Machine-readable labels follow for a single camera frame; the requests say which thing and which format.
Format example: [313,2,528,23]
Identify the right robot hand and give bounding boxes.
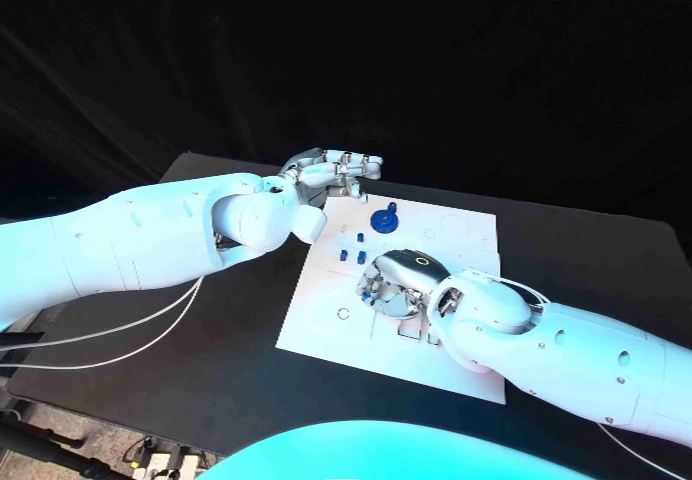
[353,247,454,321]

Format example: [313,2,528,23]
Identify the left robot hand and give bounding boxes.
[277,147,385,210]

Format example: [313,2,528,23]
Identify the white task board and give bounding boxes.
[274,192,509,406]

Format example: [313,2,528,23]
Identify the blue gear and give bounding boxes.
[369,209,401,234]

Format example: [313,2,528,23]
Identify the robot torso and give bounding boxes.
[196,419,597,480]

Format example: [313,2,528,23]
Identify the white power strip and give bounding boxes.
[131,450,206,480]

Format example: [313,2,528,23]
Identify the black stand tube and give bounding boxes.
[0,418,133,480]

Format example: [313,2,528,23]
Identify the white cable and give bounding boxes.
[595,421,688,480]
[0,288,199,371]
[0,275,206,353]
[486,276,552,306]

